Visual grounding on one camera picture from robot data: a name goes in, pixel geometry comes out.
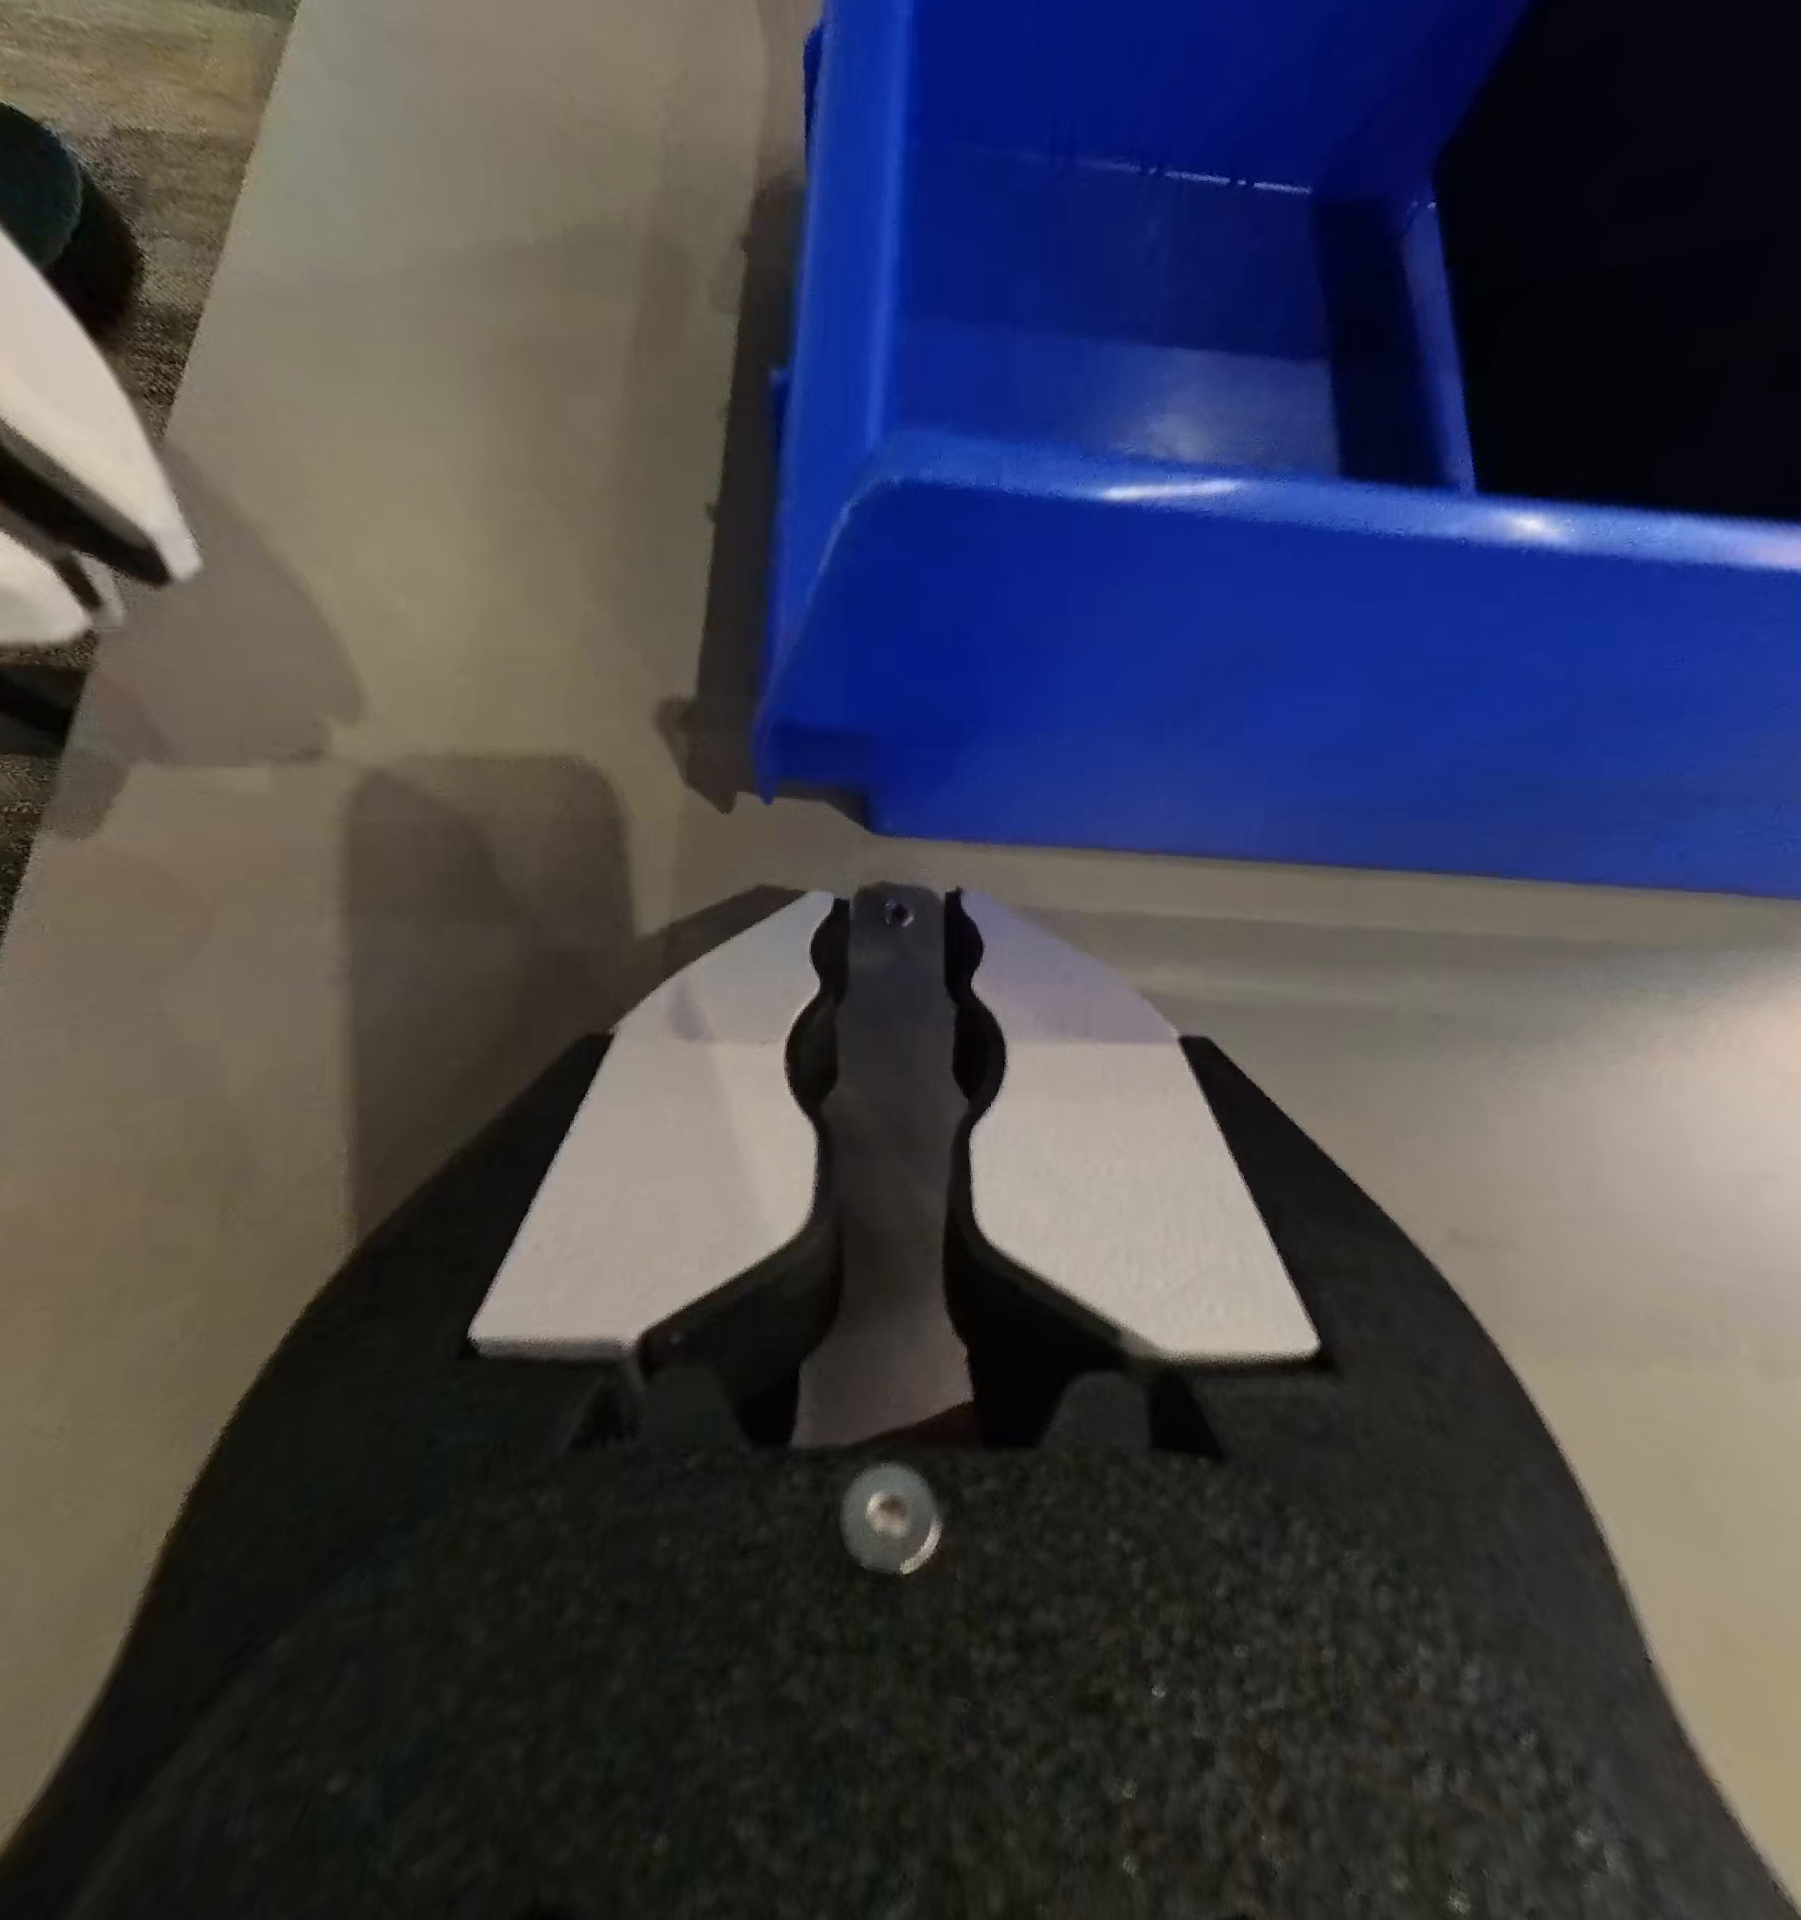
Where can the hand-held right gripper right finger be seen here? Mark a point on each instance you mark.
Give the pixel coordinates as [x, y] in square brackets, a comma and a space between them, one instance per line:
[1125, 1185]

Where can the black round stand base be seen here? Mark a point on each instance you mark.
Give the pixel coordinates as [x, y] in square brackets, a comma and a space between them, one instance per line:
[31, 180]

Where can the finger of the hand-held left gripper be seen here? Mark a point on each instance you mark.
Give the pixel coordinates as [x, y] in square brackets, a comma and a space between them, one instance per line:
[45, 390]
[0, 585]

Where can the blue plastic bin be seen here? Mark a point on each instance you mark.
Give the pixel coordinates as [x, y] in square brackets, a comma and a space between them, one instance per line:
[1215, 674]

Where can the black bin divider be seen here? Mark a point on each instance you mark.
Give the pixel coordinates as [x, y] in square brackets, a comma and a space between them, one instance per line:
[1665, 225]

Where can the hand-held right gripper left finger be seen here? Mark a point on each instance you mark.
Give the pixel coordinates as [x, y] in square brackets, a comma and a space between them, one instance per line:
[660, 1185]

